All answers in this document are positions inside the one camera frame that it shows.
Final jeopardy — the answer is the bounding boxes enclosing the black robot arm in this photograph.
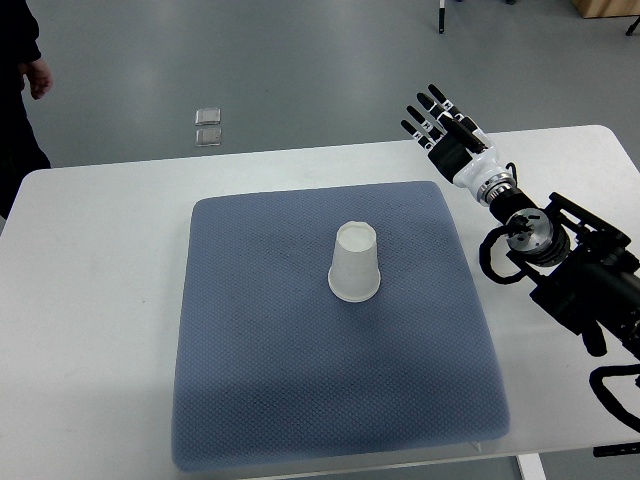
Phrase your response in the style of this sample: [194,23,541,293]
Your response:
[401,85,639,357]

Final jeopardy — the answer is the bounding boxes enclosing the white table leg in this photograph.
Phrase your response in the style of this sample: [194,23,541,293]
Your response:
[516,454,547,480]

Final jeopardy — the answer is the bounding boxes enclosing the black table control panel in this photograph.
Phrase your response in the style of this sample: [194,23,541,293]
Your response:
[592,442,640,458]

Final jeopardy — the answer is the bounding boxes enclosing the blue textured cushion mat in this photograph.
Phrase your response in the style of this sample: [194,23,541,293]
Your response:
[172,181,510,472]

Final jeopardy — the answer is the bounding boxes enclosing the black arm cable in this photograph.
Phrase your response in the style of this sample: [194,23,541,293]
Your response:
[478,224,531,283]

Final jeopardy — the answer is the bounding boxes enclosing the black stand leg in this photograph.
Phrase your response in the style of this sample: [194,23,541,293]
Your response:
[438,0,446,34]

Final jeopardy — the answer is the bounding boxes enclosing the upper metal floor plate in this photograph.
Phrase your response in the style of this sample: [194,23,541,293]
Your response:
[195,107,221,125]

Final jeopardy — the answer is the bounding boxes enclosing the wooden box corner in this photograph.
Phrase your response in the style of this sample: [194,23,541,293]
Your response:
[571,0,639,19]

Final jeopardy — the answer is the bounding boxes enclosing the white paper cup on mat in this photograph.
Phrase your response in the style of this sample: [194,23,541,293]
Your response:
[328,221,381,303]

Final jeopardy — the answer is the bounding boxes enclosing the bystander dark clothing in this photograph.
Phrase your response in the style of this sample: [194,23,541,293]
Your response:
[1,1,51,219]

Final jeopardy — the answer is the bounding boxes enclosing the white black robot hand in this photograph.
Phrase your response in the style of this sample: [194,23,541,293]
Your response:
[401,84,501,189]

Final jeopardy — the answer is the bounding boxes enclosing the bystander hand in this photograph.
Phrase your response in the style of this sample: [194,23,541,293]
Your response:
[20,58,53,100]

